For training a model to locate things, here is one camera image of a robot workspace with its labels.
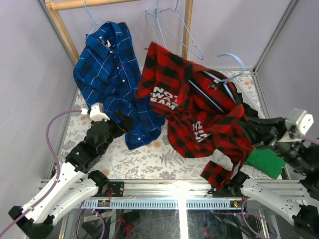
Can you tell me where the light blue wire hanger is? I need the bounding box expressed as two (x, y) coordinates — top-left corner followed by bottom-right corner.
(155, 0), (204, 60)

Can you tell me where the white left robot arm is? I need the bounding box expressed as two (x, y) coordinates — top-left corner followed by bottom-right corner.
(8, 110), (134, 239)

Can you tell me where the red plaid shirt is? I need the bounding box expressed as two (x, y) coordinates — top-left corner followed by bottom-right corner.
(135, 42), (254, 189)

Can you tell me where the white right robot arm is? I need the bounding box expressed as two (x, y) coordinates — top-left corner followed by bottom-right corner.
(227, 109), (319, 239)

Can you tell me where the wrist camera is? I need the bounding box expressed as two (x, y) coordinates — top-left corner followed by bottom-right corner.
(81, 103), (110, 122)
(280, 109), (314, 142)

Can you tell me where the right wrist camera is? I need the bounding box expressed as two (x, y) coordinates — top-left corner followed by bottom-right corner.
(280, 109), (314, 142)

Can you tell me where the wooden clothes rack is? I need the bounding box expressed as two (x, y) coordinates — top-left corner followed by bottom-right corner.
(45, 0), (185, 67)

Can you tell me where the red shirt wire hanger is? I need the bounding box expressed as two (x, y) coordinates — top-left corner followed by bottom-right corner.
(188, 52), (245, 113)

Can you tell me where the green cloth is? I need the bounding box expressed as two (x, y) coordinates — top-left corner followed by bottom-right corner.
(245, 149), (286, 179)

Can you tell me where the black shirt wire hanger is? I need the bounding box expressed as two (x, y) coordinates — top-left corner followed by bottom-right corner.
(145, 0), (167, 48)

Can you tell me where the blue plaid shirt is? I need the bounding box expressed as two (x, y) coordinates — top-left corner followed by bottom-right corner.
(73, 22), (165, 150)

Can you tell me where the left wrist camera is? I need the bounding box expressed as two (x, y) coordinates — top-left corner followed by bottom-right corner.
(81, 103), (110, 122)

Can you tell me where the aluminium mounting rail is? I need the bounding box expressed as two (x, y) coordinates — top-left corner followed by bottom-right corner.
(79, 180), (243, 210)

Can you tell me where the blue shirt wire hanger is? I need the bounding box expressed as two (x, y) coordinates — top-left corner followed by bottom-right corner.
(84, 0), (108, 40)

